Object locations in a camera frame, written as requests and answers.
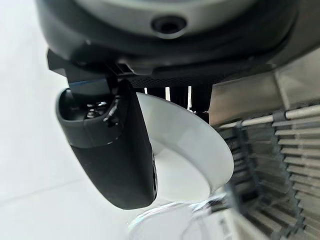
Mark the grey wire dishwasher rack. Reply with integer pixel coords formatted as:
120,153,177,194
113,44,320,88
209,104,320,240

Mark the stainless steel dishwasher tub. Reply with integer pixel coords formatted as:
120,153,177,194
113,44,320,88
209,0,320,127

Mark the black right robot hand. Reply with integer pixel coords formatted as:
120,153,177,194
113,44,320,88
34,0,301,210

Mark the white ceramic bowl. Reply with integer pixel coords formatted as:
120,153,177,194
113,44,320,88
136,91,235,201

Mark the clear glass dish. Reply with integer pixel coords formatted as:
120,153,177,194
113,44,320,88
126,194,227,240

